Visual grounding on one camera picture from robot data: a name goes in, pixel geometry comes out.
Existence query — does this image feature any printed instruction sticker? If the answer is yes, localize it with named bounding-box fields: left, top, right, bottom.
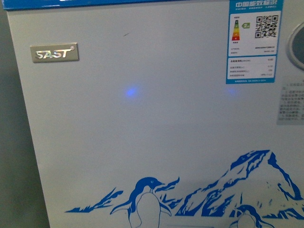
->
left=277, top=80, right=304, bottom=125

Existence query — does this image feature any white chest freezer blue rim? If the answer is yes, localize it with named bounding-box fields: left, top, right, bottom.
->
left=2, top=0, right=304, bottom=228

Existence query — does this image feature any silver SAST brand badge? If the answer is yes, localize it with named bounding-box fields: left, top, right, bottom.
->
left=30, top=42, right=79, bottom=63

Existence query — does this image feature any round grey control panel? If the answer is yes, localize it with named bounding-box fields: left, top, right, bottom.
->
left=286, top=23, right=304, bottom=71

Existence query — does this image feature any blue energy efficiency label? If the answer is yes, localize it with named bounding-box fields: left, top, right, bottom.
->
left=226, top=0, right=284, bottom=84

